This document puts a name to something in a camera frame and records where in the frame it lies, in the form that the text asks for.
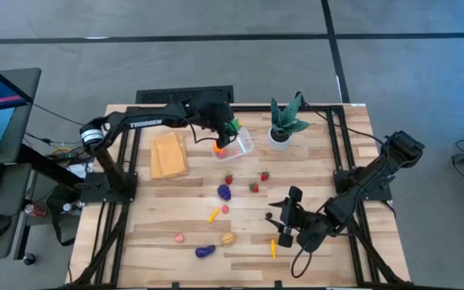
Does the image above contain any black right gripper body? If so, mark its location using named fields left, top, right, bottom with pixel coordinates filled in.
left=278, top=185, right=317, bottom=247

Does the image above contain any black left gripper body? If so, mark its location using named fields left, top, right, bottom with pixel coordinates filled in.
left=187, top=90, right=237, bottom=130

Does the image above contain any green ribbed toy vegetable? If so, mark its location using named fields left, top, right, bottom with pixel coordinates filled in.
left=226, top=118, right=243, bottom=136

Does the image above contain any tan toy potato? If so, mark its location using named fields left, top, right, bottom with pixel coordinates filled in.
left=220, top=231, right=238, bottom=247

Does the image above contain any purple toy grape bunch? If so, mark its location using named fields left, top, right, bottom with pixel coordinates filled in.
left=217, top=184, right=233, bottom=201

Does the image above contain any purple toy eggplant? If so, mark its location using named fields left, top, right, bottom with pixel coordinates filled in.
left=194, top=244, right=217, bottom=259

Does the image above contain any clear plastic tupperware container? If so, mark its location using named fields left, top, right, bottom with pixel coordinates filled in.
left=211, top=125, right=255, bottom=163

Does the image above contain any folded yellow cloth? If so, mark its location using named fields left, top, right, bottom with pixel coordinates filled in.
left=150, top=131, right=189, bottom=180

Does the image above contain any white plant pot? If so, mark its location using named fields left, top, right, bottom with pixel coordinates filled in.
left=267, top=127, right=292, bottom=152

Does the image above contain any green snake plant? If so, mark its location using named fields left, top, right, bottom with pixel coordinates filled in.
left=270, top=91, right=316, bottom=140

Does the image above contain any grey desk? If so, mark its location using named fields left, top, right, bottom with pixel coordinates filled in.
left=0, top=67, right=43, bottom=262

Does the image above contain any red soda can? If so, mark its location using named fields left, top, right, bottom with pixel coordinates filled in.
left=23, top=203, right=48, bottom=219

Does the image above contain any black metal table frame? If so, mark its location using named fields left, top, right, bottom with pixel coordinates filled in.
left=70, top=103, right=414, bottom=290

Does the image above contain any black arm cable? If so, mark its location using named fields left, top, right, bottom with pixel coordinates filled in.
left=296, top=91, right=390, bottom=144

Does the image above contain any black monitor cable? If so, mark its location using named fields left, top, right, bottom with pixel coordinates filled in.
left=25, top=100, right=92, bottom=128

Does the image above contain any black strap loop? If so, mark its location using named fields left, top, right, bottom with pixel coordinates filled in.
left=46, top=184, right=84, bottom=247

